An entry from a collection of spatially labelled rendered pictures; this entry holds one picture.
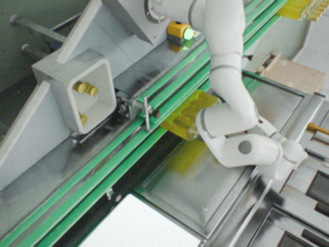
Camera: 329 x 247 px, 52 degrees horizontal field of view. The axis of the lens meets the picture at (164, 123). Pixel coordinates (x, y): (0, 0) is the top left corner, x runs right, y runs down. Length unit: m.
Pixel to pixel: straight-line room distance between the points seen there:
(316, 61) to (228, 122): 6.69
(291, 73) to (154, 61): 4.47
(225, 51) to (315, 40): 6.87
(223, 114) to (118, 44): 0.55
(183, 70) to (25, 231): 0.79
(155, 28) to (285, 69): 4.69
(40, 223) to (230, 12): 0.80
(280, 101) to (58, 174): 1.08
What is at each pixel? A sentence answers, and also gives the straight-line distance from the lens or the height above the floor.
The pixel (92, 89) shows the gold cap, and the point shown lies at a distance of 1.15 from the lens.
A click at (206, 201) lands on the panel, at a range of 1.27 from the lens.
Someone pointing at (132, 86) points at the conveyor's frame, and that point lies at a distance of 1.26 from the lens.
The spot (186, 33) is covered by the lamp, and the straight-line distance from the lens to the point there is 1.46.
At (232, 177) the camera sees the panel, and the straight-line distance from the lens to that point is 1.34.
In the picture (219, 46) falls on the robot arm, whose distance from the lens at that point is 0.90.
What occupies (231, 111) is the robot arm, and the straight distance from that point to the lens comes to 0.87.
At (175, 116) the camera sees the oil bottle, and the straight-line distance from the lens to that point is 1.31.
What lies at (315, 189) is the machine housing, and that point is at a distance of 1.44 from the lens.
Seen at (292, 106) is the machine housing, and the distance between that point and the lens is 1.72.
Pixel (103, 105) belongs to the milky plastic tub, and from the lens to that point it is 1.25.
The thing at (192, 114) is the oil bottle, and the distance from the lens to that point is 1.33.
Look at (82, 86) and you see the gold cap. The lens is 1.11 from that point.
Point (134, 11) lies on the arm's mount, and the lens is 1.12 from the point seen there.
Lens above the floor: 1.54
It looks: 26 degrees down
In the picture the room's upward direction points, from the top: 117 degrees clockwise
